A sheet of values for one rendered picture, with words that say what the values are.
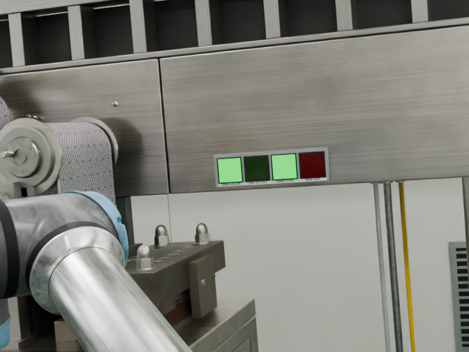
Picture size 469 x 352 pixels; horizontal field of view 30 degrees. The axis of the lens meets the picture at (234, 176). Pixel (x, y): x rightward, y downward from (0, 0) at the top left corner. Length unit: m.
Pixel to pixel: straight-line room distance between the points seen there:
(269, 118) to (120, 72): 0.36
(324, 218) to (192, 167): 2.37
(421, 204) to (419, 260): 0.26
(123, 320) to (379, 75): 1.05
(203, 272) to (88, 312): 0.84
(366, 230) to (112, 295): 3.34
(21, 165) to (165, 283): 0.35
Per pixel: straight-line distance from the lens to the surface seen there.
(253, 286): 4.37
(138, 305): 0.90
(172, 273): 1.65
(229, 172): 1.87
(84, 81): 2.01
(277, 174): 1.84
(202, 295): 1.74
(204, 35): 1.91
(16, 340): 1.71
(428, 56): 1.80
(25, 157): 1.68
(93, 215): 1.05
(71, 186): 1.72
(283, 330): 4.38
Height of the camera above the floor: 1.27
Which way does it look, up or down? 3 degrees down
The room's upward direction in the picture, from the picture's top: 5 degrees counter-clockwise
